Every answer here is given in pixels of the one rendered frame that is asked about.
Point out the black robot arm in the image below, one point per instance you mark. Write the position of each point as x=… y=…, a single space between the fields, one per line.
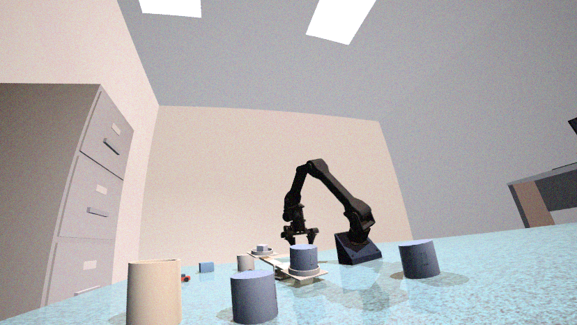
x=358 y=212

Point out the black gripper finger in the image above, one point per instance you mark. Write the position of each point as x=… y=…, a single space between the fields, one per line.
x=291 y=240
x=311 y=238

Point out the pale pink cylinder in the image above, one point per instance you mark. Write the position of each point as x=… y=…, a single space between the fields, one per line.
x=245 y=263

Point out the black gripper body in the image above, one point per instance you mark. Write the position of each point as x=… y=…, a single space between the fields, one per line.
x=299 y=229

